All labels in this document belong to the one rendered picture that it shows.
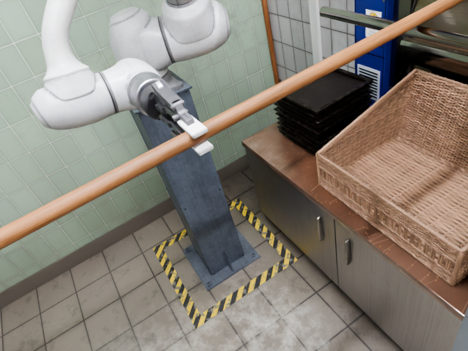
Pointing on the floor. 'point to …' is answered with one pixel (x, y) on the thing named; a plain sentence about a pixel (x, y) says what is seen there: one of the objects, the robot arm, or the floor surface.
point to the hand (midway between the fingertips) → (195, 134)
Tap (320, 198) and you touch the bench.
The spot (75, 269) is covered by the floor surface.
